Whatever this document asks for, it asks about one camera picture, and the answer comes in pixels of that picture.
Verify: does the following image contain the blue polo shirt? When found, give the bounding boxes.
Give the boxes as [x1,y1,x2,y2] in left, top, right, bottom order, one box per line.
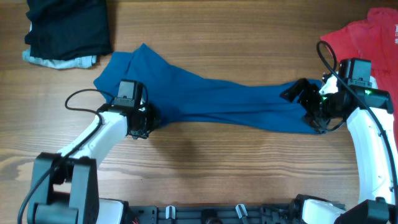
[93,44,315,134]

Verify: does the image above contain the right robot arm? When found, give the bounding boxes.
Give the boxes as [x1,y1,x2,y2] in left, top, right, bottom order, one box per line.
[280,58,397,223]

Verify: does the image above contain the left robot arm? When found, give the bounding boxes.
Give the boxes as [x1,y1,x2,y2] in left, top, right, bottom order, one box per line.
[17,80,160,224]

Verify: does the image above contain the light grey folded garment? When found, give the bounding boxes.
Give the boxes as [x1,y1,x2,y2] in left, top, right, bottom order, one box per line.
[22,23,98,70]

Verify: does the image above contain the red t-shirt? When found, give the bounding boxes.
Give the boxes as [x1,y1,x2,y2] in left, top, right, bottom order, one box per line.
[320,7,397,137]

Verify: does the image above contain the black folded garment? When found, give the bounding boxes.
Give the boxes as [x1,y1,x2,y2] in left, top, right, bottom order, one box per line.
[25,0,113,60]

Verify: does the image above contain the left black cable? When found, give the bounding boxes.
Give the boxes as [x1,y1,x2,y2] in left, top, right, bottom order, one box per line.
[17,88,116,224]

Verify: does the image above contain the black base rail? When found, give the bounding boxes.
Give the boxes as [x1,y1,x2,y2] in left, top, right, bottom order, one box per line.
[70,203,348,224]

